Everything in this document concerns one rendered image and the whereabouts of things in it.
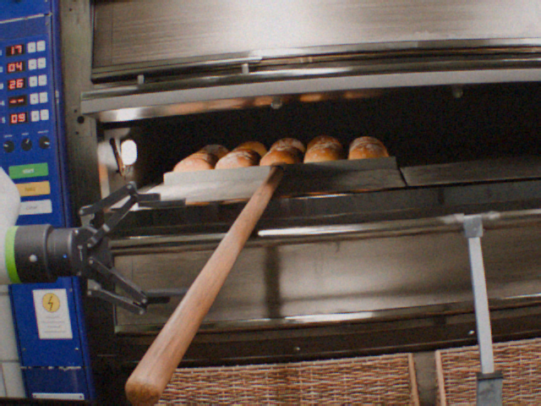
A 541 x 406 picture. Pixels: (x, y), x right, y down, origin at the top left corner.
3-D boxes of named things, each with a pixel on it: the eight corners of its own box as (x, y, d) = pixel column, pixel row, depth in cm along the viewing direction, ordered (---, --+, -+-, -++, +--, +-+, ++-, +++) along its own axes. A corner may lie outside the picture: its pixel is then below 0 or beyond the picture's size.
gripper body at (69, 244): (57, 222, 173) (112, 219, 172) (63, 276, 174) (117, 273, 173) (46, 229, 165) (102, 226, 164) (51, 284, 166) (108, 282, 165)
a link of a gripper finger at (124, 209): (95, 248, 171) (90, 241, 171) (144, 196, 169) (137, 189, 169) (90, 251, 167) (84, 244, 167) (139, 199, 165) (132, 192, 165)
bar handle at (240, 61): (91, 101, 211) (93, 102, 213) (262, 85, 208) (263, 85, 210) (90, 73, 211) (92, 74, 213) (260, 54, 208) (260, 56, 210)
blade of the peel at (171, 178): (396, 167, 264) (396, 156, 264) (164, 185, 269) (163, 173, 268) (390, 154, 300) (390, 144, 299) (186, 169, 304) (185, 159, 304)
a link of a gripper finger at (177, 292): (145, 293, 167) (145, 297, 168) (191, 290, 167) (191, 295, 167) (149, 288, 170) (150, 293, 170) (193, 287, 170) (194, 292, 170)
